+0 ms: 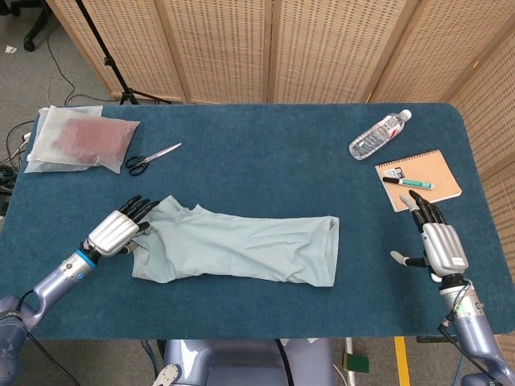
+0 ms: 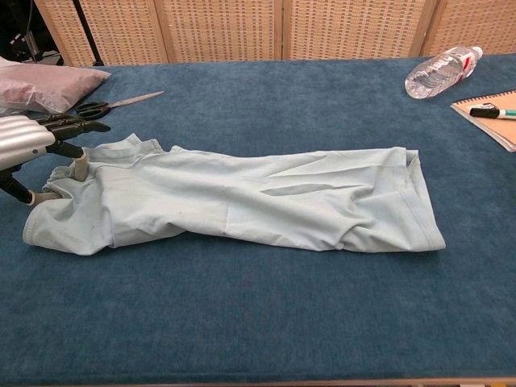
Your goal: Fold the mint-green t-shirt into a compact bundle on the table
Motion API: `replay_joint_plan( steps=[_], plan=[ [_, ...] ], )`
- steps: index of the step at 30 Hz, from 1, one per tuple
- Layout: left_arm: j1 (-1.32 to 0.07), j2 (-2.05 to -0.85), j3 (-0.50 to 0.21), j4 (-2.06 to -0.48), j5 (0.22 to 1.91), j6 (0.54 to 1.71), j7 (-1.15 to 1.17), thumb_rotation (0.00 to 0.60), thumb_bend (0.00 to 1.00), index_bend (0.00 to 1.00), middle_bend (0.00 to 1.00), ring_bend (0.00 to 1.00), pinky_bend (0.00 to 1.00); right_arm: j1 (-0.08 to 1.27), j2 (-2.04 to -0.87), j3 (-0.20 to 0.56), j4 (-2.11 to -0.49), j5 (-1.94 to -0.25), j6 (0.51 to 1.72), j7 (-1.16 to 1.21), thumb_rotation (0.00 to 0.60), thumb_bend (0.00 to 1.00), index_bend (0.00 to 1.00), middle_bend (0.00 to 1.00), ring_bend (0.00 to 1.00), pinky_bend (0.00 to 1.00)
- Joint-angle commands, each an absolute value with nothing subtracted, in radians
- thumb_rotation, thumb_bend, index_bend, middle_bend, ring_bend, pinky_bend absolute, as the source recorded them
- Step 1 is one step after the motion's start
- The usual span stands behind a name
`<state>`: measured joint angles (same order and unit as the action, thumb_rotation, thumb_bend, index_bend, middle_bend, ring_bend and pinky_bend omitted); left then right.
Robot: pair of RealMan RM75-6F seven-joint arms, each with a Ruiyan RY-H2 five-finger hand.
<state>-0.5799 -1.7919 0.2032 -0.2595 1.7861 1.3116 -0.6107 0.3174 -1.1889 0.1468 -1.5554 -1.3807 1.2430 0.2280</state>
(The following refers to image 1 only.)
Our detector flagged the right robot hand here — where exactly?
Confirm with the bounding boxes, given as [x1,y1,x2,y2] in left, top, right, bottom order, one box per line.
[389,190,471,287]

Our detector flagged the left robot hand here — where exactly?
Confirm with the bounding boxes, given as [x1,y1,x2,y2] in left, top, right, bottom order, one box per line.
[82,195,161,258]

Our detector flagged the light blue t-shirt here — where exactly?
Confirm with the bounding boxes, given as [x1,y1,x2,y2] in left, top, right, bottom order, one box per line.
[131,195,340,288]

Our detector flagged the black green marker pen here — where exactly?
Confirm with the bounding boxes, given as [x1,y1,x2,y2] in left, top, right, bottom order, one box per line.
[381,175,436,191]

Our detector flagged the brown spiral notebook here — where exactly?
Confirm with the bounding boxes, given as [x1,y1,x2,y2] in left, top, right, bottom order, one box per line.
[374,149,463,213]

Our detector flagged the plastic bag with red cloth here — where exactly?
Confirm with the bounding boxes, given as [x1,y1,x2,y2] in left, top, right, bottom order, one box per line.
[23,116,141,175]

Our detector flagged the clear plastic water bottle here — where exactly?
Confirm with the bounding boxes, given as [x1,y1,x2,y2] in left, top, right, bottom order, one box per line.
[348,109,413,161]

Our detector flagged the white translucent plastic bag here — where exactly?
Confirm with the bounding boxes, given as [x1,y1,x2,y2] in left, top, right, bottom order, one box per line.
[24,105,104,173]

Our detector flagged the white pole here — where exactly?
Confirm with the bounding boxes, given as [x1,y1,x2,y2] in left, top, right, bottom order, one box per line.
[344,337,357,386]

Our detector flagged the green block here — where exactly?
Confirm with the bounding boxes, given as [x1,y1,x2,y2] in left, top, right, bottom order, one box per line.
[341,353,369,373]

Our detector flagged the blue velvet table cover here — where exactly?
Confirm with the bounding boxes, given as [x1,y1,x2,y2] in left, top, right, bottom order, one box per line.
[0,102,515,341]

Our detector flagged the black tripod stand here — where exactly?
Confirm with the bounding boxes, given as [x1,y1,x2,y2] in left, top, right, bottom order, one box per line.
[74,0,172,105]

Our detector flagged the lavender robot torso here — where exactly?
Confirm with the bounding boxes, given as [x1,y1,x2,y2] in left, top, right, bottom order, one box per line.
[154,339,335,386]

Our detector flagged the black office chair base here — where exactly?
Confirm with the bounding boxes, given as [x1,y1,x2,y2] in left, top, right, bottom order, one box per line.
[0,0,52,52]

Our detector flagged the black-handled scissors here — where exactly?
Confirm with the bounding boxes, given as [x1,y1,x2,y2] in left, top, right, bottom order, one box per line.
[125,142,183,176]

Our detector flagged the black cable bundle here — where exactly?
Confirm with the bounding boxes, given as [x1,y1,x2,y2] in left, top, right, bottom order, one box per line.
[0,120,36,204]

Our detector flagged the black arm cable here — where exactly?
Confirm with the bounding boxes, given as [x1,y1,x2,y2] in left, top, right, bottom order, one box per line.
[19,288,80,386]

